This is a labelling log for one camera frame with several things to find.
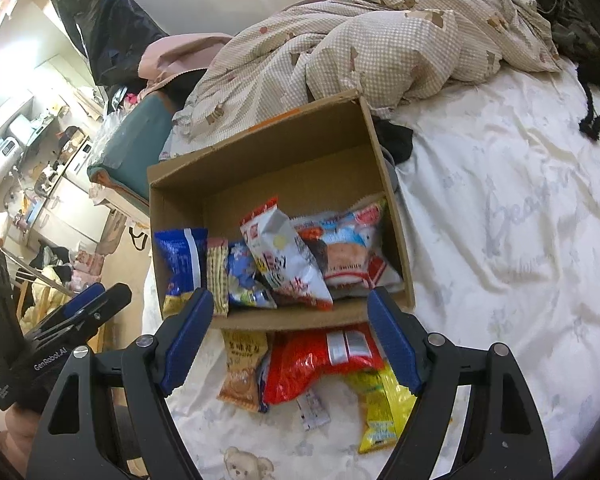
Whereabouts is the yellow checked snack packet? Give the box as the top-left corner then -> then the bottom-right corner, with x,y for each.
206,237 -> 230,317

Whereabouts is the white water heater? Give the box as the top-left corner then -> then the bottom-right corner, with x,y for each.
0,135 -> 23,191

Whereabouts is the white kitchen base cabinet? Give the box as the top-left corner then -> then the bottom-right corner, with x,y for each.
5,175 -> 111,256

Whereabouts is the dark cloth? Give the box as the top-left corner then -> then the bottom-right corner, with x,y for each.
372,117 -> 415,165

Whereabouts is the brown cardboard box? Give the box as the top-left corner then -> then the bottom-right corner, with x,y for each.
146,89 -> 416,331

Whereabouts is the black plastic bag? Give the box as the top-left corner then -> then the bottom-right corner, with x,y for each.
40,0 -> 168,88

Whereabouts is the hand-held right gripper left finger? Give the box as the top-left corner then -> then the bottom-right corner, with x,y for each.
27,287 -> 214,480

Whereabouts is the red snack bag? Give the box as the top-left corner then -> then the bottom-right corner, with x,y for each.
260,324 -> 386,406

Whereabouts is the person's left hand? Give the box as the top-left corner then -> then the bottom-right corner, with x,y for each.
0,409 -> 42,461

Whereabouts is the dark blue snack packet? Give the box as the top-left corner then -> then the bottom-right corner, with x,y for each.
154,227 -> 209,318

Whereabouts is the beige checked quilt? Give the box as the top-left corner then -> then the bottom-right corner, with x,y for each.
172,0 -> 563,141

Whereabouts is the white orange snack packet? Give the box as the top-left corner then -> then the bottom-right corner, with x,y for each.
240,196 -> 334,311

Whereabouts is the white red bread packet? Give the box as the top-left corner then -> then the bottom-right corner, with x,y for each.
292,199 -> 405,301

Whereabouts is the camouflage garment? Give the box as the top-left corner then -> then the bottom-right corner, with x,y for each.
495,0 -> 600,61

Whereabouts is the blue popcorn bag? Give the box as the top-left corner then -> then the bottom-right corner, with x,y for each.
227,240 -> 278,309

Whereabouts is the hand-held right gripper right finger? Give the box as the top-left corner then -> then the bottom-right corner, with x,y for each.
367,287 -> 556,480

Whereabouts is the pink garment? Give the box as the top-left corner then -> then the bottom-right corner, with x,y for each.
137,34 -> 233,96

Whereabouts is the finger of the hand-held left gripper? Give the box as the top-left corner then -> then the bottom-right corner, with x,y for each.
40,282 -> 106,328
30,284 -> 132,348

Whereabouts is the orange beige snack packet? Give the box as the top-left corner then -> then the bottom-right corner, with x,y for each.
216,330 -> 271,413

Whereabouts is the small white sachet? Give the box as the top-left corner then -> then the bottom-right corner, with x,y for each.
296,390 -> 331,431

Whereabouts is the pale yellow cloth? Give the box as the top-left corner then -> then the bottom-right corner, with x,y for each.
20,265 -> 76,331

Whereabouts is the pile of plastic bags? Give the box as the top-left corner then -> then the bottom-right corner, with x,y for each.
87,110 -> 126,161

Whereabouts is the black braided rope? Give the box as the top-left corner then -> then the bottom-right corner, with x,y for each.
577,60 -> 600,141

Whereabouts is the teal pillow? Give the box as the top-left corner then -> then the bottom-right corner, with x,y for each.
87,92 -> 176,201

